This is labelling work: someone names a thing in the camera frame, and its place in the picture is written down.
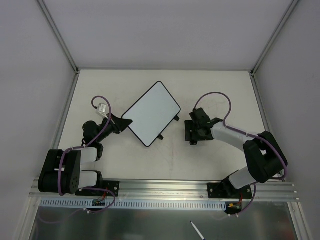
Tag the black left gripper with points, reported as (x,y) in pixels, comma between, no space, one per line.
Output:
(116,124)

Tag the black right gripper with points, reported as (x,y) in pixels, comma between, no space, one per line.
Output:
(189,131)

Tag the black bone-shaped eraser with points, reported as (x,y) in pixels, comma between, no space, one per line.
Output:
(193,143)

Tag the white whiteboard black frame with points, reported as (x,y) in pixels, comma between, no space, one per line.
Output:
(152,113)

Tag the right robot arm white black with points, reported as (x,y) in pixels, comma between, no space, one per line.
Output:
(264,157)

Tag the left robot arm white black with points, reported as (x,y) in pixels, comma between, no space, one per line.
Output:
(62,171)

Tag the black whiteboard clip upper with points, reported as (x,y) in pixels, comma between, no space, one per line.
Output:
(176,118)

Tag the black whiteboard clip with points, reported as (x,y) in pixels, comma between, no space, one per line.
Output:
(176,118)
(160,137)

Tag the black whiteboard clip lower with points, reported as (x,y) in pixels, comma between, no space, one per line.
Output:
(160,137)

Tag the white marker pen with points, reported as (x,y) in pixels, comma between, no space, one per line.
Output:
(197,231)

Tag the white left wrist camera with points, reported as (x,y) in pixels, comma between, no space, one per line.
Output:
(102,110)

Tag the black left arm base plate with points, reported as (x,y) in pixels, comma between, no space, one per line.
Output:
(105,188)

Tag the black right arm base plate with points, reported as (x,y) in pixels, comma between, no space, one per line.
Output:
(223,190)

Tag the aluminium mounting rail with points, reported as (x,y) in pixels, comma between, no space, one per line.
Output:
(192,190)

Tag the white slotted cable duct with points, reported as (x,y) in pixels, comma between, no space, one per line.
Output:
(202,205)

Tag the left aluminium frame post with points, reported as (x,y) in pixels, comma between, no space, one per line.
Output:
(57,34)

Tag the aluminium frame post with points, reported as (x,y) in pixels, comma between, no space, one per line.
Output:
(275,34)
(57,34)

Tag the right aluminium frame post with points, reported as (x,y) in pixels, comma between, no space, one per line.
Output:
(275,34)

